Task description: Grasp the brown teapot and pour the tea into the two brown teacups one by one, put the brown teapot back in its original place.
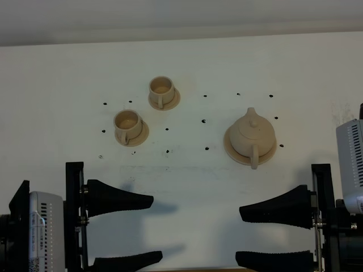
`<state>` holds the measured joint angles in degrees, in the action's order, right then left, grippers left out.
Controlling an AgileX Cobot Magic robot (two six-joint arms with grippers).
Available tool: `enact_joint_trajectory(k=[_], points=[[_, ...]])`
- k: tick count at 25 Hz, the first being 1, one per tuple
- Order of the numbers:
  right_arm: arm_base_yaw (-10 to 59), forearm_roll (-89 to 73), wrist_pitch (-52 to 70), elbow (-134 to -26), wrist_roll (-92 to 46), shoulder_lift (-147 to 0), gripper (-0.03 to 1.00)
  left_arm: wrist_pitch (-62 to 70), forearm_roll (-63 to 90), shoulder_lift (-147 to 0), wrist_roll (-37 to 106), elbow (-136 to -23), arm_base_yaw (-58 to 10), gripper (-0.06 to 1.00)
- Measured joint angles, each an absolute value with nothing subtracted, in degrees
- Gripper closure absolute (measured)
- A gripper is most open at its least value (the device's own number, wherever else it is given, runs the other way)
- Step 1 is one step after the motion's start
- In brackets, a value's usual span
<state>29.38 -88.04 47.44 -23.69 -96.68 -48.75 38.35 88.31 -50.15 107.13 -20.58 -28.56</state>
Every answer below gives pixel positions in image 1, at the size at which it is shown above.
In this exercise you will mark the beige teapot saucer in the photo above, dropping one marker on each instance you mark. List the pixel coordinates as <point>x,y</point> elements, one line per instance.
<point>243,159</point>

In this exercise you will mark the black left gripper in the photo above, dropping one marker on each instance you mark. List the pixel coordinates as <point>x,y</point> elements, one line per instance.
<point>100,198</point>

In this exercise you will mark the beige teacup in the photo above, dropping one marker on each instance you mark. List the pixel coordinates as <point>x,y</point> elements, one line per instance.
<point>161,92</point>
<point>127,125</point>

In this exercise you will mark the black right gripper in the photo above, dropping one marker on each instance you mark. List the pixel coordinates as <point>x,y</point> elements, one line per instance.
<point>295,208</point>

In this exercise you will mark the beige teacup far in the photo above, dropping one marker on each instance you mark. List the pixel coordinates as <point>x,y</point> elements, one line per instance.
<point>161,92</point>

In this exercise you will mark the beige ceramic teapot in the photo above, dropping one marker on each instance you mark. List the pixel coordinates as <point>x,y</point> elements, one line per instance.
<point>252,135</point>

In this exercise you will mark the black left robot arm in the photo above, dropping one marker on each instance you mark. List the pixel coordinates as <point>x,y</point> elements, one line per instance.
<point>15,231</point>

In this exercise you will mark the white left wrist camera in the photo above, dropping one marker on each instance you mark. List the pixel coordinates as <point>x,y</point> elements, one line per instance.
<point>46,232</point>

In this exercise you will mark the beige saucer far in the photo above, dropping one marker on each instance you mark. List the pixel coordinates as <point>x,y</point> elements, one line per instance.
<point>173,103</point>

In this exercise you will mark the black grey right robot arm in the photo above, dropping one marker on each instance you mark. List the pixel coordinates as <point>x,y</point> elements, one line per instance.
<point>338,232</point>

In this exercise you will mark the beige teacup near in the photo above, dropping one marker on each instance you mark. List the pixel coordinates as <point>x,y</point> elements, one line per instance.
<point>127,125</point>

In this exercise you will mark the beige saucer near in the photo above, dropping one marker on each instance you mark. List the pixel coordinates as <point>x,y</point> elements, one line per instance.
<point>141,136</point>

